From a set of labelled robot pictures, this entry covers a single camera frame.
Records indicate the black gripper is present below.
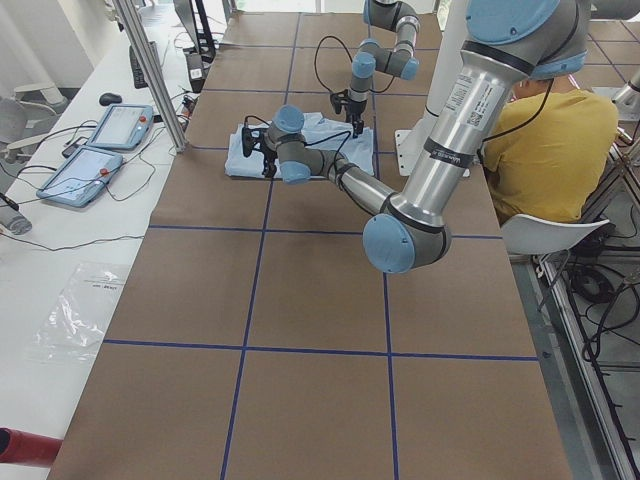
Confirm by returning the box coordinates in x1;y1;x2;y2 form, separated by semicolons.
345;98;367;139
259;140;277;178

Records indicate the light blue button-up shirt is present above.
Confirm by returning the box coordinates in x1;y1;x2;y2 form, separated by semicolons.
223;112;376;179

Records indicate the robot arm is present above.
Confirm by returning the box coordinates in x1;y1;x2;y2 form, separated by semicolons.
345;0;420;137
243;1;591;273

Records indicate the upper teach pendant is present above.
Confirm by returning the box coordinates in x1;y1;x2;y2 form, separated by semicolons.
87;104;154;151

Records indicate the teach pendant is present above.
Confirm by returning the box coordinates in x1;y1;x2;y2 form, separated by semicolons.
87;104;154;151
36;146;124;208

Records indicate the black computer mouse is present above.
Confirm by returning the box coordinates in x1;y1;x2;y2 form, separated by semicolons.
99;92;123;106

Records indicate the lower teach pendant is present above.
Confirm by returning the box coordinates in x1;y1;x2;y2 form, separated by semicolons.
36;146;124;208

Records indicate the person in yellow shirt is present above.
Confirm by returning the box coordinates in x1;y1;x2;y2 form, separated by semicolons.
483;75;618;224

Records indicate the white chair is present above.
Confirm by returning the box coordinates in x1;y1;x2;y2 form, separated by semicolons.
501;214;609;255

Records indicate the clear plastic bag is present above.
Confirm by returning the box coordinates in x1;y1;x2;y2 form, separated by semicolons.
26;262;131;365

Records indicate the red cylinder object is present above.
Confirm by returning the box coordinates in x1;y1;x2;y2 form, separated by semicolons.
1;427;62;468

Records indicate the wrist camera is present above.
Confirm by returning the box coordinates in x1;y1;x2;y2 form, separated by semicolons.
329;89;350;115
241;123;267;158

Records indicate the aluminium frame post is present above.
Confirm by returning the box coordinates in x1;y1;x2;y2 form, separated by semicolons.
113;0;187;153

